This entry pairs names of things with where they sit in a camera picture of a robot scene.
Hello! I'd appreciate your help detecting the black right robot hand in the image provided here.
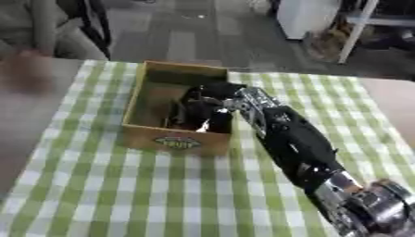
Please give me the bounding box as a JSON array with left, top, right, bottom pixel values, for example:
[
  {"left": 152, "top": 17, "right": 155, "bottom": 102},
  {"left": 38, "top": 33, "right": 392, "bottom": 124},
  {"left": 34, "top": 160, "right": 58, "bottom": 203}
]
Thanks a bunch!
[{"left": 165, "top": 81, "right": 248, "bottom": 134}]

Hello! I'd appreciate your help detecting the tan cardboard box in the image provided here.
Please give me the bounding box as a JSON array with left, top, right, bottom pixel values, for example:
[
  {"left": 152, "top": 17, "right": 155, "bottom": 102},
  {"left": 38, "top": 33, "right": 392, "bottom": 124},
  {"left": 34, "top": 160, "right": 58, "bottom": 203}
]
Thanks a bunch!
[{"left": 119, "top": 60, "right": 235, "bottom": 157}]

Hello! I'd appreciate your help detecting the black chair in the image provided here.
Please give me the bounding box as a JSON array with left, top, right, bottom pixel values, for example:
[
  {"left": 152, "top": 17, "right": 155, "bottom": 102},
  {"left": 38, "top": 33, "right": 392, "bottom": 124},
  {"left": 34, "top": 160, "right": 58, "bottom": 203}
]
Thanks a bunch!
[{"left": 74, "top": 0, "right": 114, "bottom": 61}]

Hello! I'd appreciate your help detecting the white cabinet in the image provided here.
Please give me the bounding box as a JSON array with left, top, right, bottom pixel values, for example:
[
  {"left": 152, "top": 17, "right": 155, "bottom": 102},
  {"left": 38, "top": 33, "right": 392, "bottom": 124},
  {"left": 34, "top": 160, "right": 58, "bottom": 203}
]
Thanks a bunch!
[{"left": 275, "top": 0, "right": 347, "bottom": 41}]

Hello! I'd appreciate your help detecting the person's hand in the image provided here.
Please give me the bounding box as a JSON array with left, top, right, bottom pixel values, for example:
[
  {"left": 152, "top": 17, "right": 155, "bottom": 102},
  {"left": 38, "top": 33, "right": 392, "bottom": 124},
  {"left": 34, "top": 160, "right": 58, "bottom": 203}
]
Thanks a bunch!
[{"left": 0, "top": 49, "right": 58, "bottom": 95}]

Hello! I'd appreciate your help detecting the person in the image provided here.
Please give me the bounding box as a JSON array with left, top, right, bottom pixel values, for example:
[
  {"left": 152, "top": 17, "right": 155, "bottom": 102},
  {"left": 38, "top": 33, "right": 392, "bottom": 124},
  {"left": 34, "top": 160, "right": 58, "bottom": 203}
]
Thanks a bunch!
[{"left": 0, "top": 0, "right": 110, "bottom": 61}]

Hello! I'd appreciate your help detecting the white metal shelf frame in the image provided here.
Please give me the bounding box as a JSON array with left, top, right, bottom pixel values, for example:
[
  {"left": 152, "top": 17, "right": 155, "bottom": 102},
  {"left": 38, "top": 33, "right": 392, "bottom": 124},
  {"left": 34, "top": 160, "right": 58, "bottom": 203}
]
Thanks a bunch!
[{"left": 335, "top": 0, "right": 415, "bottom": 65}]

